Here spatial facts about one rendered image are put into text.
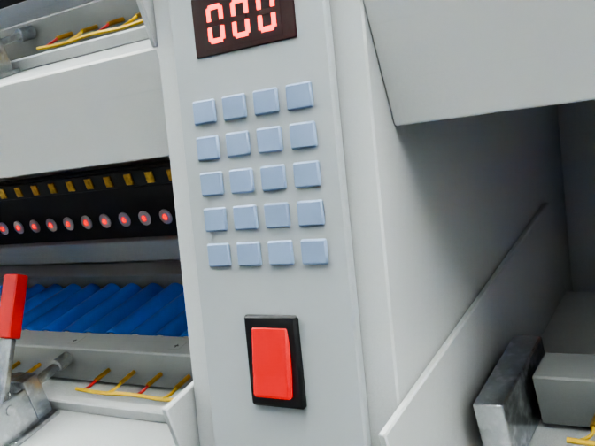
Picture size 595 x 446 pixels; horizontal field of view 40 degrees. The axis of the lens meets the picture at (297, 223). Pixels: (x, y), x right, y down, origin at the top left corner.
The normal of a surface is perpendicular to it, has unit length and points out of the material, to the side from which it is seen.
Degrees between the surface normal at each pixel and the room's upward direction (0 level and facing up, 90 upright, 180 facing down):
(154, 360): 109
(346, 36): 90
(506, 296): 90
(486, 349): 90
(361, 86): 90
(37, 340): 19
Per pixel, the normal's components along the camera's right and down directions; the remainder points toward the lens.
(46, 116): -0.51, 0.41
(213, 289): -0.57, 0.10
